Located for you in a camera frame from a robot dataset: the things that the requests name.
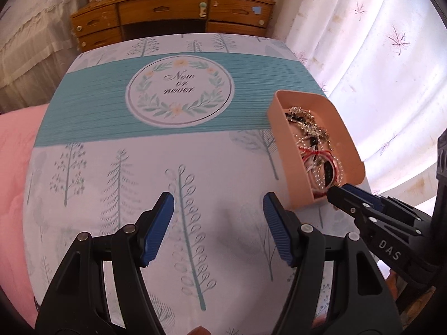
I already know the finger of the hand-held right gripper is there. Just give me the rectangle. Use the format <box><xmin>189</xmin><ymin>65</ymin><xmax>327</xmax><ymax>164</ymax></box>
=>
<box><xmin>340</xmin><ymin>183</ymin><xmax>432</xmax><ymax>238</ymax></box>
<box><xmin>326</xmin><ymin>186</ymin><xmax>420</xmax><ymax>238</ymax></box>

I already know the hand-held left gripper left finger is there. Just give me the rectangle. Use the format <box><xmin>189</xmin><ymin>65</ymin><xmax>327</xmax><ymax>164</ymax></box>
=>
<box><xmin>34</xmin><ymin>191</ymin><xmax>175</xmax><ymax>335</ymax></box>

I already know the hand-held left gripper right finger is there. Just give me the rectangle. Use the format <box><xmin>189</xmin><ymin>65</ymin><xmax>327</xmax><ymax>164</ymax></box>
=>
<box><xmin>263</xmin><ymin>192</ymin><xmax>407</xmax><ymax>335</ymax></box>

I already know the white pearl necklace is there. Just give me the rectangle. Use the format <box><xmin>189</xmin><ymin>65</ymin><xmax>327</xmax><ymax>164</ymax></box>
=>
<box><xmin>304</xmin><ymin>161</ymin><xmax>339</xmax><ymax>191</ymax></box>

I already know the red beaded string bracelet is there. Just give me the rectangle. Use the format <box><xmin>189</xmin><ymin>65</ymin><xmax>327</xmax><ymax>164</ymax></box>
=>
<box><xmin>300</xmin><ymin>148</ymin><xmax>344</xmax><ymax>196</ymax></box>

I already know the pink plastic tray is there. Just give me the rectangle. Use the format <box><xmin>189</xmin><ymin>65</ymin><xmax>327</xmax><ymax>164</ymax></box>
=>
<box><xmin>267</xmin><ymin>90</ymin><xmax>366</xmax><ymax>210</ymax></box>

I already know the brown wooden chair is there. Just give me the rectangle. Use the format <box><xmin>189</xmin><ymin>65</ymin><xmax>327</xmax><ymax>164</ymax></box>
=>
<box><xmin>386</xmin><ymin>269</ymin><xmax>437</xmax><ymax>318</ymax></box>

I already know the white leaf print curtain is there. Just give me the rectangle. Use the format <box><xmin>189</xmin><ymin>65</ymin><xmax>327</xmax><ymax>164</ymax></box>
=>
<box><xmin>269</xmin><ymin>0</ymin><xmax>447</xmax><ymax>217</ymax></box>

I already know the tree print tablecloth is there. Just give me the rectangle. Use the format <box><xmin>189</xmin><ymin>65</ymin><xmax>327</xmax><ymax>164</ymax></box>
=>
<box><xmin>23</xmin><ymin>33</ymin><xmax>371</xmax><ymax>335</ymax></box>

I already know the pink quilted blanket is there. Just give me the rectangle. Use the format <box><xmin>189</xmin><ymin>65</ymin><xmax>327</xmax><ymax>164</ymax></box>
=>
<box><xmin>0</xmin><ymin>104</ymin><xmax>49</xmax><ymax>322</ymax></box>

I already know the wooden dresser with drawers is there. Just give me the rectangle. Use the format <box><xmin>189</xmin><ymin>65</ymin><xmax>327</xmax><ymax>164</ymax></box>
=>
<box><xmin>71</xmin><ymin>0</ymin><xmax>276</xmax><ymax>51</ymax></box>

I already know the cream lace cloth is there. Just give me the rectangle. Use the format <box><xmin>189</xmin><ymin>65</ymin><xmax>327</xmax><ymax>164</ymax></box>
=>
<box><xmin>0</xmin><ymin>0</ymin><xmax>89</xmax><ymax>112</ymax></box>

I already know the gold chain necklace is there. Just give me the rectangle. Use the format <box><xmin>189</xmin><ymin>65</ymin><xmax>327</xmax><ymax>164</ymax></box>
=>
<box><xmin>284</xmin><ymin>106</ymin><xmax>332</xmax><ymax>147</ymax></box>

